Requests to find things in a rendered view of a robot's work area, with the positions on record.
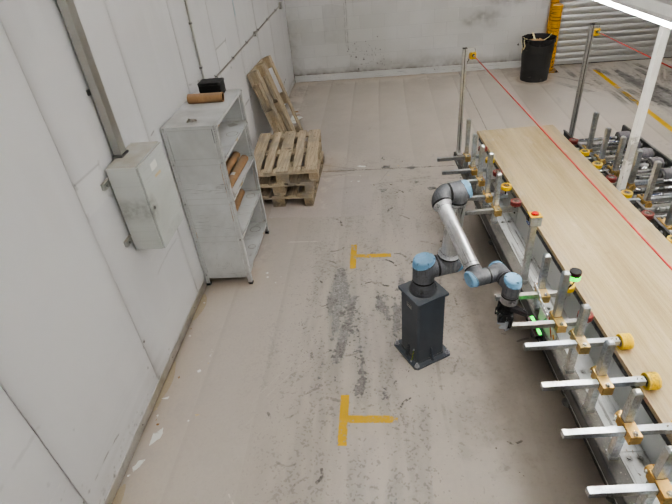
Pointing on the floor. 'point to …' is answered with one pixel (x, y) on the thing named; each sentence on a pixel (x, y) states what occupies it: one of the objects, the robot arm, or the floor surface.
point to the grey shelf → (188, 150)
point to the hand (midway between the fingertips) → (506, 329)
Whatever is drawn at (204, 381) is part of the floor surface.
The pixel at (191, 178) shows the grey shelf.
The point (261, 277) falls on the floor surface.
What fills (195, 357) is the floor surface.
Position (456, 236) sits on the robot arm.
